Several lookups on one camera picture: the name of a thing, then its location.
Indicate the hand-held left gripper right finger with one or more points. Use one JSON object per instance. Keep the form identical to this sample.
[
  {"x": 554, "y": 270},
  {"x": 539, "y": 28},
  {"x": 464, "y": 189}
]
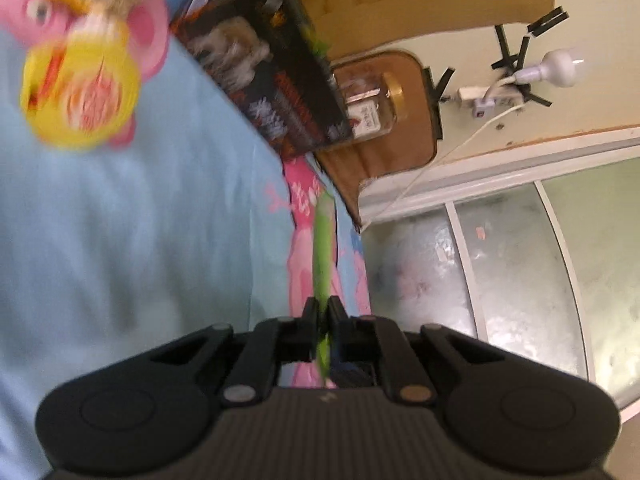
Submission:
[{"x": 340, "y": 330}]

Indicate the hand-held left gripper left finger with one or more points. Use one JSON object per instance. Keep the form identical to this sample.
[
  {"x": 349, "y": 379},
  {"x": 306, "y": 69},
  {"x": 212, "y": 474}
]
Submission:
[{"x": 310, "y": 335}]

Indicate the light green pouch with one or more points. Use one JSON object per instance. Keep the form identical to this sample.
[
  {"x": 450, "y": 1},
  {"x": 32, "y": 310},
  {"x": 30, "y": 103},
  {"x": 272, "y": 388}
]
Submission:
[{"x": 324, "y": 260}]

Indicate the black printed box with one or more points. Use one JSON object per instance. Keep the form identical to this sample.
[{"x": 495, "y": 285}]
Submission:
[{"x": 280, "y": 85}]

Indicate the green pickle snack packet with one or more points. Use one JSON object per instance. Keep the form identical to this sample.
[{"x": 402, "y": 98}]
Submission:
[{"x": 317, "y": 45}]

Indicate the white cup with yellow lid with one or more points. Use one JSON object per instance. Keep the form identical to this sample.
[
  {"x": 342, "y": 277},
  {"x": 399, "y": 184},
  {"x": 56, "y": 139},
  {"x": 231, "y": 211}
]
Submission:
[{"x": 80, "y": 95}]

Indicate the brown seat cushion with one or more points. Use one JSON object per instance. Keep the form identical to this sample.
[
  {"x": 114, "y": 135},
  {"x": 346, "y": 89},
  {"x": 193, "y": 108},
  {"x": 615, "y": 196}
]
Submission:
[{"x": 390, "y": 160}]

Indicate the frosted glass sliding door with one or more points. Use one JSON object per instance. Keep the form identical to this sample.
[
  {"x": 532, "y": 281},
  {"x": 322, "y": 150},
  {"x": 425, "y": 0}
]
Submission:
[{"x": 525, "y": 270}]

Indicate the pig printed blue blanket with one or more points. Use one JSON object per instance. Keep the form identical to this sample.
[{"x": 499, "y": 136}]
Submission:
[{"x": 125, "y": 260}]

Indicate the pecan jar with gold lid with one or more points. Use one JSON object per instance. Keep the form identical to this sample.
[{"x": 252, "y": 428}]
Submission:
[{"x": 370, "y": 110}]

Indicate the long black tape strip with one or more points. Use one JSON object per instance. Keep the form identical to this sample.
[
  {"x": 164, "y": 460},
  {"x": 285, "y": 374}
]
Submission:
[{"x": 434, "y": 110}]

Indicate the diagonal black tape strip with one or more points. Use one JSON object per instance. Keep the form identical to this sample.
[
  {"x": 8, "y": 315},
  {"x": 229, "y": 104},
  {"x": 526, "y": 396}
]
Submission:
[{"x": 444, "y": 81}]

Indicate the short black tape strip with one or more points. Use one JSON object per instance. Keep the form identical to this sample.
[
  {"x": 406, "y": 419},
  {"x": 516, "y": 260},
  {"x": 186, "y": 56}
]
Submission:
[
  {"x": 547, "y": 22},
  {"x": 505, "y": 47},
  {"x": 536, "y": 100}
]

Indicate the white light bulb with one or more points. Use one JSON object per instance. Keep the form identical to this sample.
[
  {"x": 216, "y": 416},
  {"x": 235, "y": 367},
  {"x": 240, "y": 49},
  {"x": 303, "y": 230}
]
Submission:
[{"x": 555, "y": 67}]

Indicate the wooden board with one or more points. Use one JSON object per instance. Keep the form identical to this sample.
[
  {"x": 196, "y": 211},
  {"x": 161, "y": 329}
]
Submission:
[{"x": 425, "y": 0}]

